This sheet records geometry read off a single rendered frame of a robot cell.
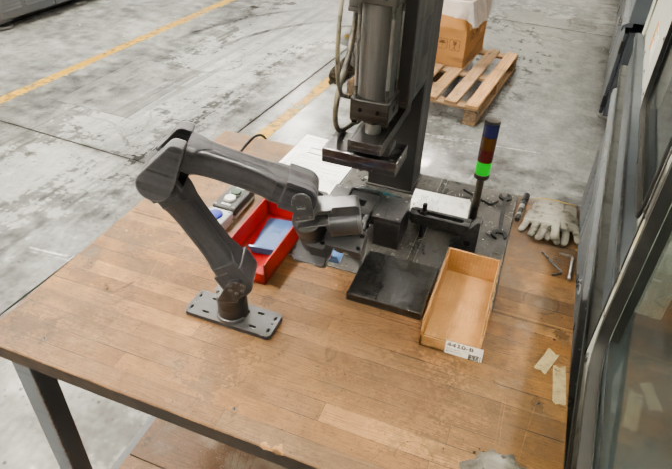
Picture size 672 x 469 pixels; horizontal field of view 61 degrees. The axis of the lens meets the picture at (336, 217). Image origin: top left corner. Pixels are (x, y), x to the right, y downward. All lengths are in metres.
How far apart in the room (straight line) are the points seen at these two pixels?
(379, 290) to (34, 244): 2.18
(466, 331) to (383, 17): 0.66
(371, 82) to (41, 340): 0.85
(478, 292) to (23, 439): 1.64
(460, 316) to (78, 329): 0.80
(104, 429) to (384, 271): 1.29
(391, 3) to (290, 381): 0.75
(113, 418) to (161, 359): 1.10
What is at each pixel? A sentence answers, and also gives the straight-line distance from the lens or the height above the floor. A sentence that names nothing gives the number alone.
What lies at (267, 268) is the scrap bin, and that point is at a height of 0.94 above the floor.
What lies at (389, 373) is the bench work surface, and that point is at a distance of 1.15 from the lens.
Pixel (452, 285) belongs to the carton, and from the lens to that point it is 1.35.
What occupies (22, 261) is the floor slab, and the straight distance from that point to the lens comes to 3.07.
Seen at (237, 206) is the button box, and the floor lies 0.93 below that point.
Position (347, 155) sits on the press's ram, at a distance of 1.32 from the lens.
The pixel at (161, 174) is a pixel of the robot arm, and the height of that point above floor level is 1.28.
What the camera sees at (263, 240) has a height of 0.91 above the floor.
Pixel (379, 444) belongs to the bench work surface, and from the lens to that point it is 1.06.
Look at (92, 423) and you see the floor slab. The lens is 2.30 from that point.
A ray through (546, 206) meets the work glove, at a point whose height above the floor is 0.92.
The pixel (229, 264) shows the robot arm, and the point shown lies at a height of 1.07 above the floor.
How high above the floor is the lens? 1.79
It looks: 36 degrees down
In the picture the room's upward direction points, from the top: 2 degrees clockwise
